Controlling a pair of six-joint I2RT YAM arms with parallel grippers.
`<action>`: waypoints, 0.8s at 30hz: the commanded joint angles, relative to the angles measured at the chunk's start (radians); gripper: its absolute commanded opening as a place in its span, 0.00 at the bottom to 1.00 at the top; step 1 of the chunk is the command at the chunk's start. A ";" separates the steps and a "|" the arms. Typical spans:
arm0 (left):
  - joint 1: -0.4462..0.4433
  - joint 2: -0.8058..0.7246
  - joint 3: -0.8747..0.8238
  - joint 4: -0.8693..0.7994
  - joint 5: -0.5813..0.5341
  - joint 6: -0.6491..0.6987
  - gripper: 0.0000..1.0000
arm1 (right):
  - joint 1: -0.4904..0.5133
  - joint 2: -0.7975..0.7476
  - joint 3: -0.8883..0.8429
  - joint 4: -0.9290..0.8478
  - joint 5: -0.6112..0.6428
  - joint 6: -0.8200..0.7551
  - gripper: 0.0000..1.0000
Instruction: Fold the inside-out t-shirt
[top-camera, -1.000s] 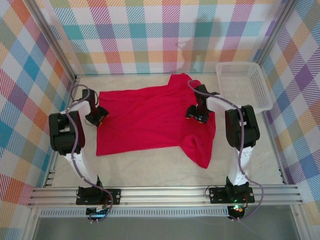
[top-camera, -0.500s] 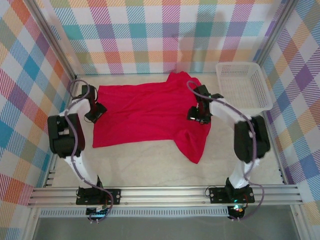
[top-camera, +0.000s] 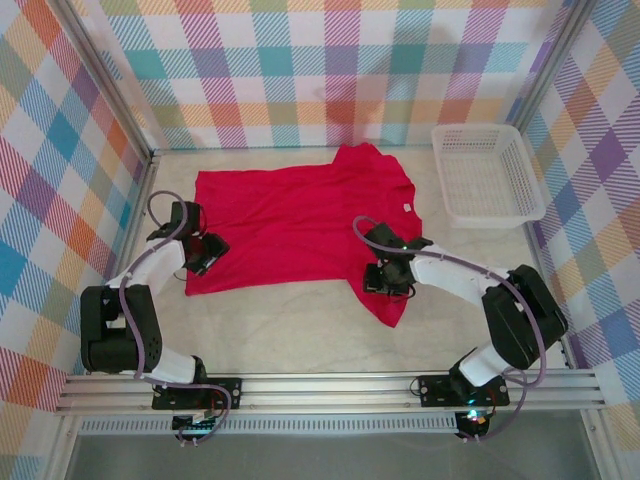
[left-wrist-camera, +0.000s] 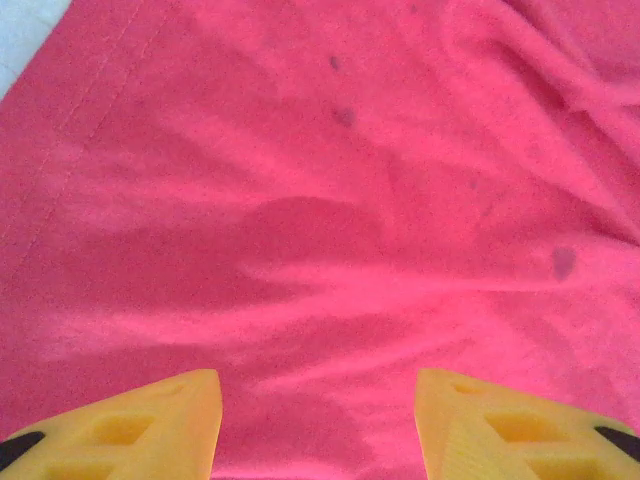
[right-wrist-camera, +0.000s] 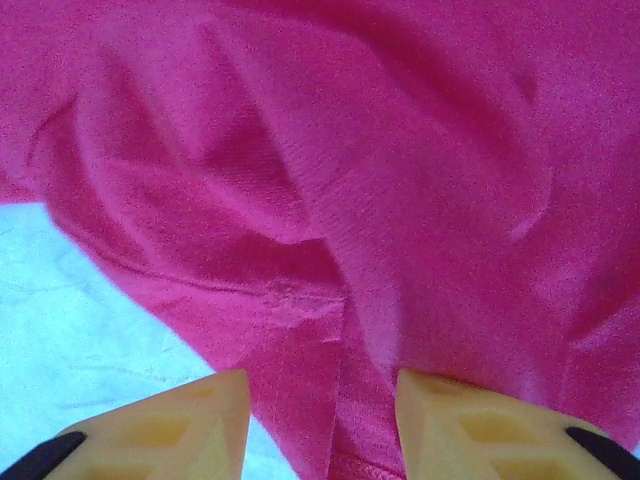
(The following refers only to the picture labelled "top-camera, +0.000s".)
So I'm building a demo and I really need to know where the red t-shirt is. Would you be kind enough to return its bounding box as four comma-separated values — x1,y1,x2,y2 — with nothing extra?
183,143,425,329

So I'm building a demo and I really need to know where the white plastic basket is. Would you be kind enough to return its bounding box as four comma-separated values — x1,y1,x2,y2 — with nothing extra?
430,123,547,231

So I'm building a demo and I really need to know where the aluminium mounting beam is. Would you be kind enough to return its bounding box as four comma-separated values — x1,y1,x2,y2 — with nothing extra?
53,368,607,416

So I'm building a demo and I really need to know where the aluminium rail under checked wall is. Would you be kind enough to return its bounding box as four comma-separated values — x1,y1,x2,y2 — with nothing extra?
149,143,436,155

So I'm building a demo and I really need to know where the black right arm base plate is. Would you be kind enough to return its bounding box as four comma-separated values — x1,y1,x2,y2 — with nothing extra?
417,372,511,409

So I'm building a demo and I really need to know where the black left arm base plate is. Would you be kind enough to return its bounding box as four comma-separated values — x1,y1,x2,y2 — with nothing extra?
151,377,245,412

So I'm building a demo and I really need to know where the slotted grey cable duct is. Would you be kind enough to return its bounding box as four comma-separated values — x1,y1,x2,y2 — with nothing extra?
79,417,461,436

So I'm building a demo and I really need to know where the aluminium frame post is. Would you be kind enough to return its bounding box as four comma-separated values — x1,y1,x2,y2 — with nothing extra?
49,0,162,162
504,0,601,135

